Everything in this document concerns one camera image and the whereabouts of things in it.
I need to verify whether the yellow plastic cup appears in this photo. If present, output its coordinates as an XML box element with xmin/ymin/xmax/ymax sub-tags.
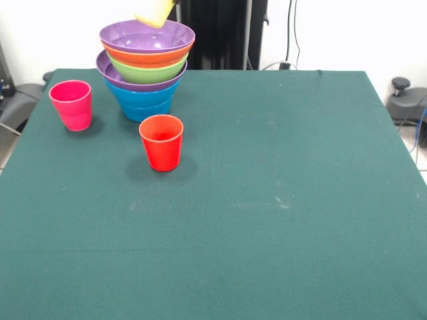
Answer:
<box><xmin>133</xmin><ymin>0</ymin><xmax>175</xmax><ymax>29</ymax></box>

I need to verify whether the purple plastic bowl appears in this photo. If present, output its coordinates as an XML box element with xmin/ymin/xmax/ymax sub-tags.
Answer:
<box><xmin>99</xmin><ymin>19</ymin><xmax>196</xmax><ymax>55</ymax></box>
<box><xmin>95</xmin><ymin>50</ymin><xmax>188</xmax><ymax>93</ymax></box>

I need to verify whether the orange plastic bowl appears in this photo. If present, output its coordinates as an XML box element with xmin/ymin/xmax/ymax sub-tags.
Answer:
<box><xmin>101</xmin><ymin>40</ymin><xmax>195</xmax><ymax>65</ymax></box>

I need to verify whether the green plastic bowl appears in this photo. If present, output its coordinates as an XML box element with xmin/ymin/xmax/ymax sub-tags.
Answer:
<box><xmin>106</xmin><ymin>51</ymin><xmax>189</xmax><ymax>85</ymax></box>

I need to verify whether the large blue plastic bowl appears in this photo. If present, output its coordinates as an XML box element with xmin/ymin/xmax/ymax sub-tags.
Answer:
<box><xmin>103</xmin><ymin>77</ymin><xmax>183</xmax><ymax>113</ymax></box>

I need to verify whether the red plastic cup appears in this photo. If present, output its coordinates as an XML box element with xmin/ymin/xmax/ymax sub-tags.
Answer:
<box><xmin>139</xmin><ymin>114</ymin><xmax>185</xmax><ymax>172</ymax></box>

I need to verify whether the small teal plastic bowl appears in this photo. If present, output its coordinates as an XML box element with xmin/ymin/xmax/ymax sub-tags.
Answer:
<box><xmin>120</xmin><ymin>99</ymin><xmax>173</xmax><ymax>123</ymax></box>

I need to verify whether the pink plastic cup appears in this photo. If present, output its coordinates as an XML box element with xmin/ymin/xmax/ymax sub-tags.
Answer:
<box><xmin>48</xmin><ymin>79</ymin><xmax>93</xmax><ymax>132</ymax></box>

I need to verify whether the grey equipment base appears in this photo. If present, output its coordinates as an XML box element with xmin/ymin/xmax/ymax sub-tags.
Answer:
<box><xmin>0</xmin><ymin>43</ymin><xmax>45</xmax><ymax>134</ymax></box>

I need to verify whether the dark green tablecloth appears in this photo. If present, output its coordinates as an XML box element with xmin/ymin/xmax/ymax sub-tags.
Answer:
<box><xmin>0</xmin><ymin>68</ymin><xmax>427</xmax><ymax>320</ymax></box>

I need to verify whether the black wall cable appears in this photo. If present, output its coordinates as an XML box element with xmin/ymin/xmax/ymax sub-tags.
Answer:
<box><xmin>282</xmin><ymin>23</ymin><xmax>301</xmax><ymax>71</ymax></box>

